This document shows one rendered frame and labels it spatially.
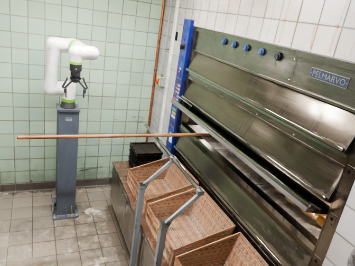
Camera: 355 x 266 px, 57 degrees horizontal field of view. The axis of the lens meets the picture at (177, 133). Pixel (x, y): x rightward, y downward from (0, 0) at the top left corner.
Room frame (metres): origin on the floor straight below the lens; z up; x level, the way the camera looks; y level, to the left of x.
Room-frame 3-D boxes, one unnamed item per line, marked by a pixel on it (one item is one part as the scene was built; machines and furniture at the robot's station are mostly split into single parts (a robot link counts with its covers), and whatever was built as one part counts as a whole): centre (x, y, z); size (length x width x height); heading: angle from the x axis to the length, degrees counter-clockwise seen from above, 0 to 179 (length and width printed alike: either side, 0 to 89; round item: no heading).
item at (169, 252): (2.09, -0.18, 0.72); 0.56 x 0.49 x 0.28; 27
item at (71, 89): (2.94, 1.09, 1.36); 0.16 x 0.13 x 0.19; 130
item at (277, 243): (2.22, -0.41, 1.02); 1.79 x 0.11 x 0.19; 25
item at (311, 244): (2.23, -0.43, 1.16); 1.80 x 0.06 x 0.04; 25
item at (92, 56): (2.67, 0.84, 1.80); 0.36 x 0.11 x 0.11; 40
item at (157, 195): (2.63, 0.08, 0.72); 0.56 x 0.49 x 0.28; 27
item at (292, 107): (2.22, -0.41, 1.80); 1.79 x 0.11 x 0.19; 25
